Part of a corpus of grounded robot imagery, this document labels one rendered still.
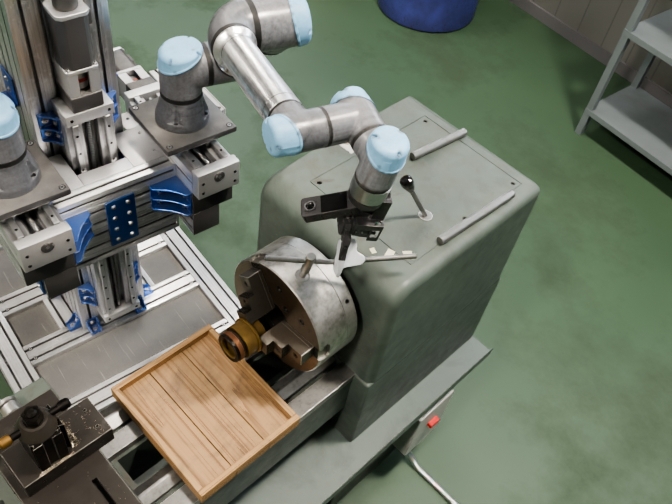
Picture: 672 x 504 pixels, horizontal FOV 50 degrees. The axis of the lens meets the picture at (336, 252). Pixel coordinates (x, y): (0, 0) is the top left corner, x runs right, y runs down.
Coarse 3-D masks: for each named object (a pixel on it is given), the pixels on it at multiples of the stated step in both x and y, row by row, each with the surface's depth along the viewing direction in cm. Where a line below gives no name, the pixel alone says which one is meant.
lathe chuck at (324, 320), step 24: (240, 264) 173; (264, 264) 164; (288, 264) 164; (240, 288) 179; (288, 288) 160; (312, 288) 162; (288, 312) 166; (312, 312) 160; (336, 312) 164; (312, 336) 163; (336, 336) 166; (288, 360) 179; (312, 360) 169
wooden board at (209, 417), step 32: (192, 352) 186; (128, 384) 176; (160, 384) 179; (192, 384) 180; (224, 384) 181; (256, 384) 182; (160, 416) 173; (192, 416) 174; (224, 416) 175; (256, 416) 176; (288, 416) 177; (160, 448) 166; (192, 448) 169; (224, 448) 170; (256, 448) 169; (192, 480) 162; (224, 480) 164
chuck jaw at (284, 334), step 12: (288, 324) 169; (264, 336) 166; (276, 336) 166; (288, 336) 167; (300, 336) 167; (264, 348) 166; (276, 348) 166; (288, 348) 166; (300, 348) 164; (312, 348) 165; (324, 348) 166; (300, 360) 165
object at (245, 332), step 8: (240, 320) 167; (256, 320) 168; (232, 328) 165; (240, 328) 164; (248, 328) 165; (256, 328) 166; (264, 328) 168; (224, 336) 163; (232, 336) 163; (240, 336) 163; (248, 336) 164; (256, 336) 164; (224, 344) 167; (232, 344) 162; (240, 344) 163; (248, 344) 164; (256, 344) 165; (224, 352) 168; (232, 352) 168; (240, 352) 163; (248, 352) 165; (232, 360) 167; (240, 360) 165
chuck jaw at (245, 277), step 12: (252, 264) 168; (240, 276) 166; (252, 276) 165; (252, 288) 165; (264, 288) 167; (240, 300) 168; (252, 300) 165; (264, 300) 168; (240, 312) 166; (252, 312) 166; (264, 312) 168
